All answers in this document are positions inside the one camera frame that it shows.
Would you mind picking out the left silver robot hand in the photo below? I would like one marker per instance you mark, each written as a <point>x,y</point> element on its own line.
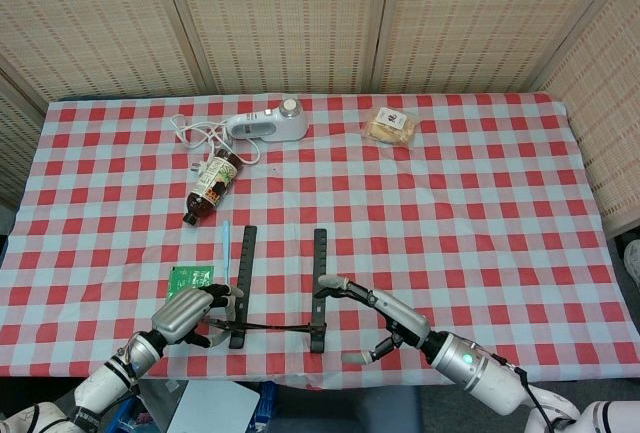
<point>180,313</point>

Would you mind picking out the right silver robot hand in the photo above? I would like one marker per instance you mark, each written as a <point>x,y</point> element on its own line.
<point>402,320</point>

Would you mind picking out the black folding stand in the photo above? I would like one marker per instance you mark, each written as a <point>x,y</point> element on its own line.
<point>247,263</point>

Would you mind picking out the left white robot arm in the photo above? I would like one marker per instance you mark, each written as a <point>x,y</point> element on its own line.
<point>100,393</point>

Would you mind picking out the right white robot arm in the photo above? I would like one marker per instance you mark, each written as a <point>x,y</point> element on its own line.
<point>480,373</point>

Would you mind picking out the red white checkered tablecloth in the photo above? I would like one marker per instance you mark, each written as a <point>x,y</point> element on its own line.
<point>450,228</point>

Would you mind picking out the green tea sachet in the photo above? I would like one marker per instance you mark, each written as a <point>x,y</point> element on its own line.
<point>190,278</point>

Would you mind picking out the light blue toothbrush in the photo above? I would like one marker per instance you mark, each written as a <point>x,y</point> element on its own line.
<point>226,248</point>

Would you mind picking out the white flat board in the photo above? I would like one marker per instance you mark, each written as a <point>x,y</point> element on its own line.
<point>210,408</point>

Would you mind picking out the blue plastic crate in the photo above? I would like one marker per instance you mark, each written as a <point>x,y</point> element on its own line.
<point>142,415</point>

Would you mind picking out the brown tea bottle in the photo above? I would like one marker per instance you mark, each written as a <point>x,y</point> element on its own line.
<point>212,185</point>

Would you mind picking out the packaged bread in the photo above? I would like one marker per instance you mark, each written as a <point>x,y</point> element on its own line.
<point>390,128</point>

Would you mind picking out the white handheld appliance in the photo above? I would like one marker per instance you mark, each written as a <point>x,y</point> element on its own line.
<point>290,125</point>

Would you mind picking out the narrow bamboo screen panel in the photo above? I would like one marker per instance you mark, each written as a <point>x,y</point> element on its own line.
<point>20,153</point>
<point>605,128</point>

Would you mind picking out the white shoe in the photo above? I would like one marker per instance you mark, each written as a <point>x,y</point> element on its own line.
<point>634,263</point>

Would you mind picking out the wide bamboo folding screen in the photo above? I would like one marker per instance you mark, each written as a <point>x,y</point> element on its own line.
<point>300,13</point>

